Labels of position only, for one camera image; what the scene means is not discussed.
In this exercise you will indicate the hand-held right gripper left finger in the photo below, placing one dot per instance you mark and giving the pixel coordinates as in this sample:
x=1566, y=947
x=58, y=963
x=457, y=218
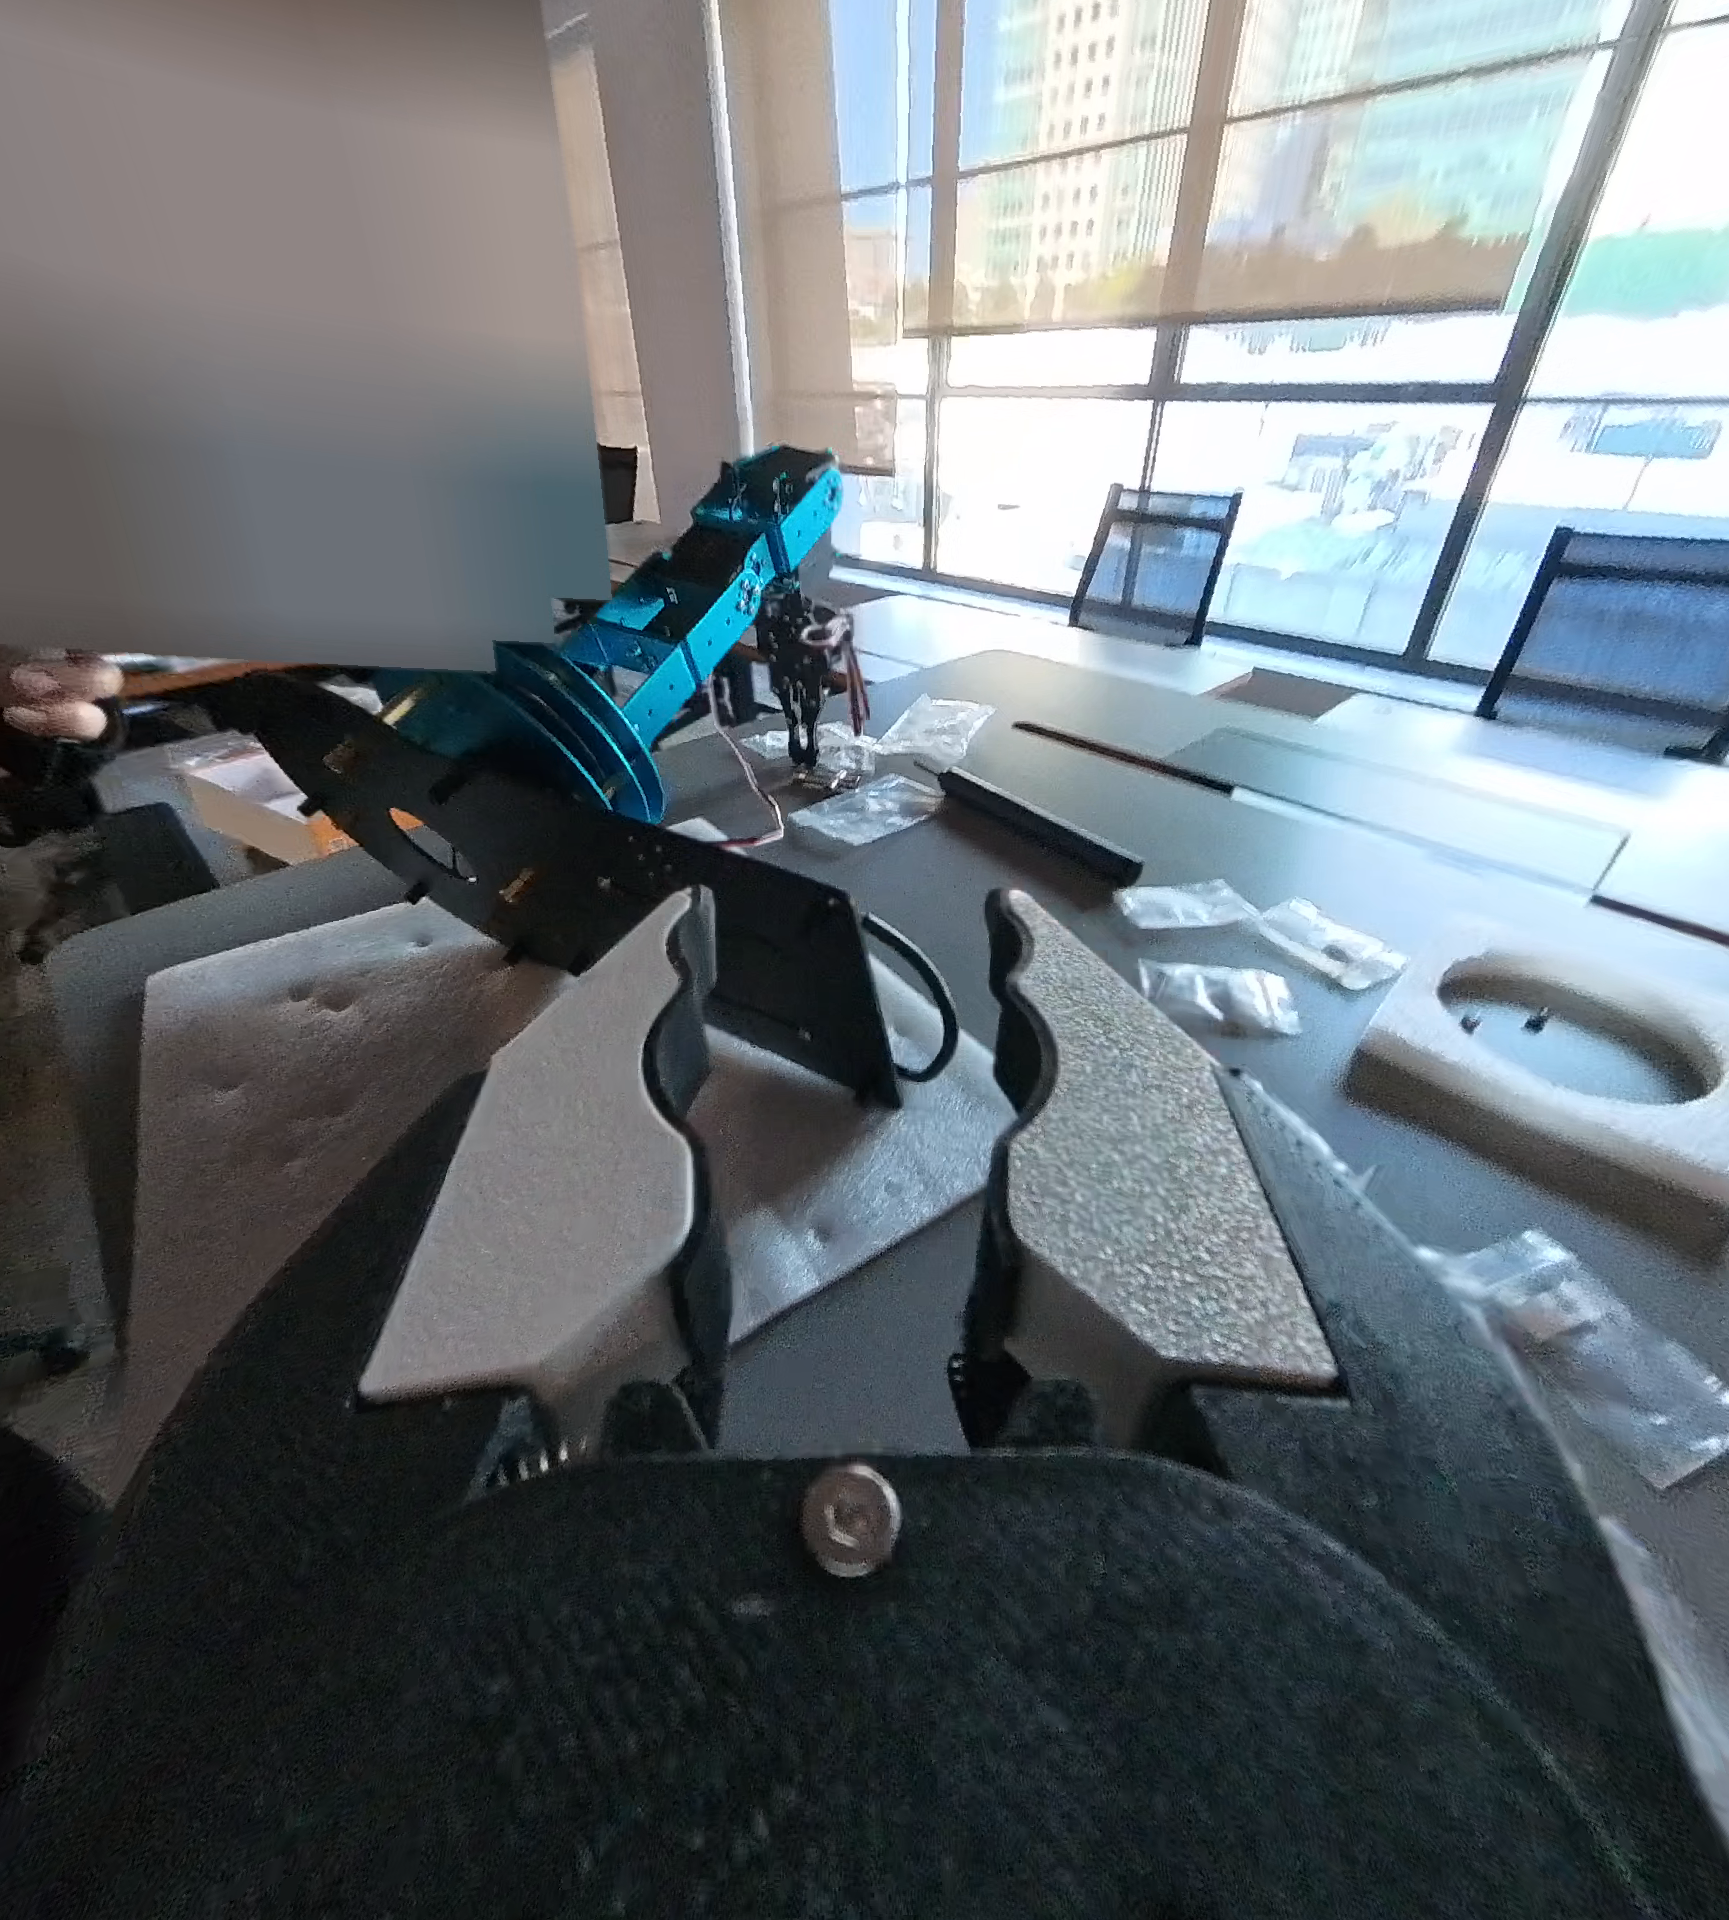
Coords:
x=549, y=1186

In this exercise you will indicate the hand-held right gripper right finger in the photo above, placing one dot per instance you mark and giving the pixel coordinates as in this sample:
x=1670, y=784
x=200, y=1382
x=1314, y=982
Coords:
x=1149, y=1186

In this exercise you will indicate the black screwdriver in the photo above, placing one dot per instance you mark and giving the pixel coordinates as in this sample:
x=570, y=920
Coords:
x=1029, y=818

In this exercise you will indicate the blue toy robot arm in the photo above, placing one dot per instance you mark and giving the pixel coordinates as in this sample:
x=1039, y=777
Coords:
x=713, y=601

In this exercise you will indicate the dark grey desk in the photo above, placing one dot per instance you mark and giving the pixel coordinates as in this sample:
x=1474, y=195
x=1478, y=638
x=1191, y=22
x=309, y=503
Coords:
x=1255, y=848

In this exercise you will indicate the person's left hand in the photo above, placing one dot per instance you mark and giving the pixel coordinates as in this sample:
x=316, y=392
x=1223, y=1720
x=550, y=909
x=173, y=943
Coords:
x=40, y=694

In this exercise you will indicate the scattered small clear parts bags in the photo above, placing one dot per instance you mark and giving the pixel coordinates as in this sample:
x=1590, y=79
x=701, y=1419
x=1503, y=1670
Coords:
x=1223, y=1001

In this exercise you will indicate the white cardboard box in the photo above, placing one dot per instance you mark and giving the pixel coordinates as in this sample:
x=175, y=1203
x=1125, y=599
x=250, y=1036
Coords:
x=258, y=803

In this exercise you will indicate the white foam sheet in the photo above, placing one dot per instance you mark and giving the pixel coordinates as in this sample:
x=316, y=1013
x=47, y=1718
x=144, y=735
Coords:
x=280, y=1081

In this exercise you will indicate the black mesh office chair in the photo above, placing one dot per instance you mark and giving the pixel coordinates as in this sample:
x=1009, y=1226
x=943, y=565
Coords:
x=1653, y=638
x=1155, y=571

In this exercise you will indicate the beige roller window blind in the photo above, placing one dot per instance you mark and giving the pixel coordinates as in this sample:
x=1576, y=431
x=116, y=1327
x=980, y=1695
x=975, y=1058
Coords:
x=1223, y=167

